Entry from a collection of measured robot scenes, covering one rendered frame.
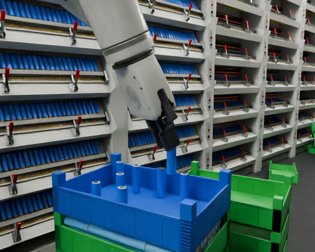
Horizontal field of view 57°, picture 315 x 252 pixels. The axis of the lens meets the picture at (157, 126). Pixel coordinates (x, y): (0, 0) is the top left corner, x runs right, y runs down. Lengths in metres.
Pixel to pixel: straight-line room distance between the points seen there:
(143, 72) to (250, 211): 0.44
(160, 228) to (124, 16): 0.33
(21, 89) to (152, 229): 0.85
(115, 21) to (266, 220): 0.54
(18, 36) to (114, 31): 0.79
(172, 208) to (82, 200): 0.18
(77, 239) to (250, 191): 0.54
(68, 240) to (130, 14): 0.44
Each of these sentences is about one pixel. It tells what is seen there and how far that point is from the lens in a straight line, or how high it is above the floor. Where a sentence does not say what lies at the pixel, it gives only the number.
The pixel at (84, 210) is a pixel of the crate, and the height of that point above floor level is 0.50.
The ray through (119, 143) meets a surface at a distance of 1.42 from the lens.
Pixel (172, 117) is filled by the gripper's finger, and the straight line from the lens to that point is 0.47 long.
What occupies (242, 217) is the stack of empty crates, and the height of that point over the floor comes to 0.42.
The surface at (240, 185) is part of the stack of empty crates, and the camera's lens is 0.94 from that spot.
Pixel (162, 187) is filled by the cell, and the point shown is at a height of 0.51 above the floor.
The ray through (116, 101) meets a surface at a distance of 1.39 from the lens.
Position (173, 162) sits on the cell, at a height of 0.59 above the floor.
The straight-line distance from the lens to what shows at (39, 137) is 1.24.
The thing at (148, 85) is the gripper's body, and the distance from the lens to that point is 0.46.
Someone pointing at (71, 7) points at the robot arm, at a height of 0.86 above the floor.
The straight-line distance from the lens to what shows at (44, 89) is 1.23.
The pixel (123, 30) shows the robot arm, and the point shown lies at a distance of 0.45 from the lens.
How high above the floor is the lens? 0.74
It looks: 8 degrees down
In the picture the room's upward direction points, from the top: straight up
